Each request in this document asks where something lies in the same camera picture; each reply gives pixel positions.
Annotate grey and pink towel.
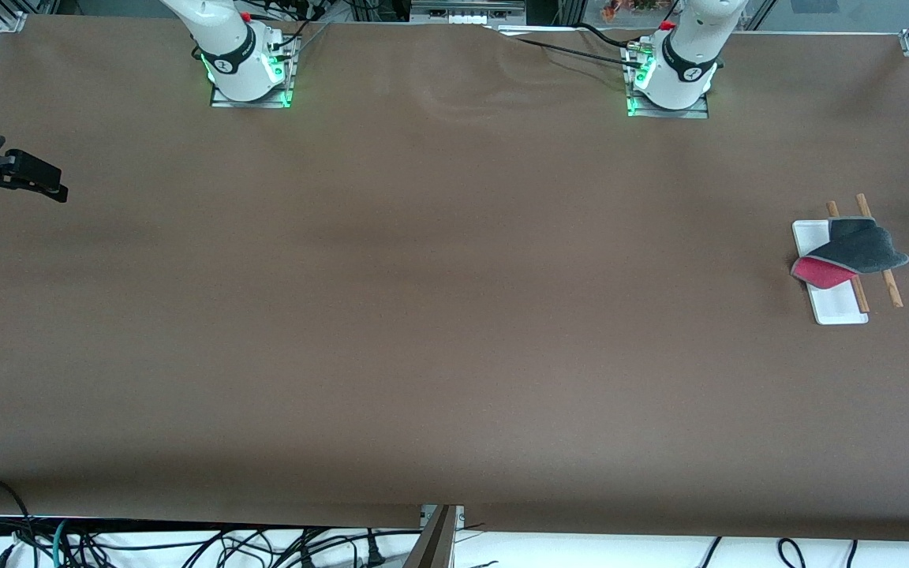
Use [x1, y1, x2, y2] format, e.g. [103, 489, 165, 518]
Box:
[790, 217, 909, 291]

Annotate white rack base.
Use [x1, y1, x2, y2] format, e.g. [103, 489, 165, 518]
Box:
[792, 219, 870, 326]

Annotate white power strip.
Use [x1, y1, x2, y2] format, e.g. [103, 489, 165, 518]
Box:
[410, 0, 527, 25]

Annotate orange plastic items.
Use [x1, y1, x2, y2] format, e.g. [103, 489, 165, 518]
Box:
[600, 0, 662, 21]

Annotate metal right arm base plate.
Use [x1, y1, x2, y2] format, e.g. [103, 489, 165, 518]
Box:
[209, 35, 295, 110]

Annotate green floor cable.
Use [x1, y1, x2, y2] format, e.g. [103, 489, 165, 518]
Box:
[50, 518, 71, 568]

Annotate black cable on table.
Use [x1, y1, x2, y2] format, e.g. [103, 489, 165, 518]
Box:
[573, 22, 641, 50]
[494, 28, 646, 70]

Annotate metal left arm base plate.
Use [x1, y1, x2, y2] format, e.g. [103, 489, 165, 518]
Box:
[626, 43, 710, 120]

